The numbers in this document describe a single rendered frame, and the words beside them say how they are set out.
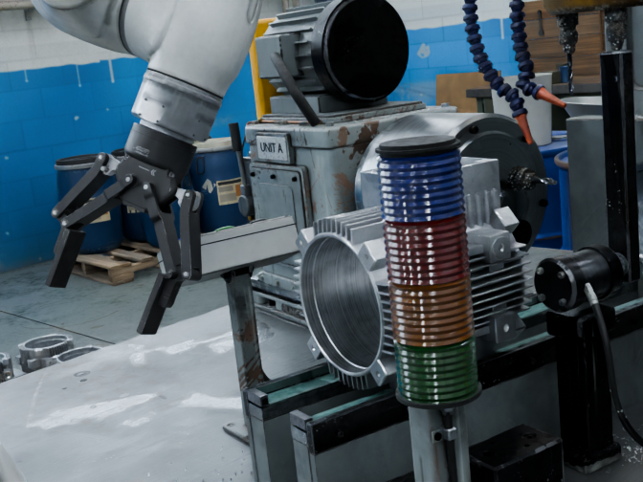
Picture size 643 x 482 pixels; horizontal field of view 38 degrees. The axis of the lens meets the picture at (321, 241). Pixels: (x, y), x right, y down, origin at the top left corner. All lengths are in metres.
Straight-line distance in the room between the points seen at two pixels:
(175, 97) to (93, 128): 5.98
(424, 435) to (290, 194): 0.94
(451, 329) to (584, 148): 0.79
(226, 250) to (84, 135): 5.82
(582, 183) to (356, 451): 0.63
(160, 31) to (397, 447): 0.51
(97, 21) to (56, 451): 0.57
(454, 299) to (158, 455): 0.66
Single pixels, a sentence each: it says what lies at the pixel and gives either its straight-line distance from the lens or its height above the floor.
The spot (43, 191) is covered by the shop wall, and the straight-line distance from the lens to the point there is 6.80.
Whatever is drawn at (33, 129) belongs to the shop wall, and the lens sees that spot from 6.77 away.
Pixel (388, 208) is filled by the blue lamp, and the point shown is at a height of 1.18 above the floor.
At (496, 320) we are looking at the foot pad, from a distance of 1.02.
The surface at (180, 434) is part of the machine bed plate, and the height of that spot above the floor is 0.80.
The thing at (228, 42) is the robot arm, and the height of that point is 1.30.
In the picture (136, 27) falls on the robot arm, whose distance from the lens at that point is 1.06.
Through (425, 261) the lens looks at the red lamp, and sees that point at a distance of 0.64.
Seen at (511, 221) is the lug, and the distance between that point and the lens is 1.04.
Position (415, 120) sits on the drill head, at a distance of 1.46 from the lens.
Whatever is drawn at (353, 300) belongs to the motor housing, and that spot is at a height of 0.99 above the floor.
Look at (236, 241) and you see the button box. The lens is 1.17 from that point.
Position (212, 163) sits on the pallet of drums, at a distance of 6.08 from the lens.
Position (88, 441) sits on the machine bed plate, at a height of 0.80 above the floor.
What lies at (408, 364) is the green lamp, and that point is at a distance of 0.67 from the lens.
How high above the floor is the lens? 1.29
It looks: 12 degrees down
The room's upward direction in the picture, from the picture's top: 6 degrees counter-clockwise
